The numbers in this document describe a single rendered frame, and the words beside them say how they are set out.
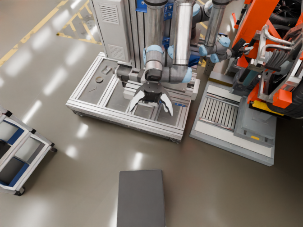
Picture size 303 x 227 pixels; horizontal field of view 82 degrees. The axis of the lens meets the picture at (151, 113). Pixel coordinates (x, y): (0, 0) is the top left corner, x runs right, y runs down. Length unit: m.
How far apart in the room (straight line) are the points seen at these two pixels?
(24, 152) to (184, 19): 1.75
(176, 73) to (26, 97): 2.15
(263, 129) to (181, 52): 1.38
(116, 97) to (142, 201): 1.08
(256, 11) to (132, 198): 1.78
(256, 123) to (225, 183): 0.67
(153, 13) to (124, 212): 1.27
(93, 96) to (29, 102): 0.88
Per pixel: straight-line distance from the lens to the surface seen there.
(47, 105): 2.45
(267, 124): 2.06
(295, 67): 1.35
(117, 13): 1.23
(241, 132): 1.99
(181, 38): 0.86
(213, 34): 1.30
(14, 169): 2.03
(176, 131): 1.70
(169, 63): 1.12
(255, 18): 1.89
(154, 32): 1.01
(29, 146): 2.03
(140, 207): 1.43
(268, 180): 2.11
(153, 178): 1.45
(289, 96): 1.39
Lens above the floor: 1.76
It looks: 60 degrees down
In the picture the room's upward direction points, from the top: straight up
